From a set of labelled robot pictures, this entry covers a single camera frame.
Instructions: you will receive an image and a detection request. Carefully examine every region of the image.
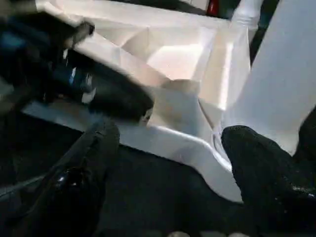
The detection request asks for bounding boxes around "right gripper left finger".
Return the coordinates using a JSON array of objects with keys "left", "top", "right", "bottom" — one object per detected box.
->
[{"left": 14, "top": 120, "right": 121, "bottom": 237}]

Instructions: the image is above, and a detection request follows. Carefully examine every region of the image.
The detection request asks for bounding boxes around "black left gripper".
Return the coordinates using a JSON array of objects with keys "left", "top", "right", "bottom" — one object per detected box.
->
[{"left": 0, "top": 14, "right": 97, "bottom": 105}]

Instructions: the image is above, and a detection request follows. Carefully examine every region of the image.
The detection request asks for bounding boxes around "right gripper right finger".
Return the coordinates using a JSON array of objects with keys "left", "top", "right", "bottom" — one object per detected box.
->
[{"left": 220, "top": 124, "right": 316, "bottom": 237}]

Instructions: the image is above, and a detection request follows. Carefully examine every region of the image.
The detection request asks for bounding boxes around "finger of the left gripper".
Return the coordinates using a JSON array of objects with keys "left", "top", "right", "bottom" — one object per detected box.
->
[{"left": 88, "top": 71, "right": 156, "bottom": 122}]

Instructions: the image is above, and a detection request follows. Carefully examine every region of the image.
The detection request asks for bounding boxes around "white plastic table top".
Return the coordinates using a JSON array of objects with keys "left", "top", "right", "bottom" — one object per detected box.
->
[{"left": 21, "top": 0, "right": 260, "bottom": 203}]

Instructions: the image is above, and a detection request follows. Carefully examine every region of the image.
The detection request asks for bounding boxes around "red bottle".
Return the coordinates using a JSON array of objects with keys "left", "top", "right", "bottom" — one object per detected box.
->
[{"left": 206, "top": 0, "right": 220, "bottom": 16}]

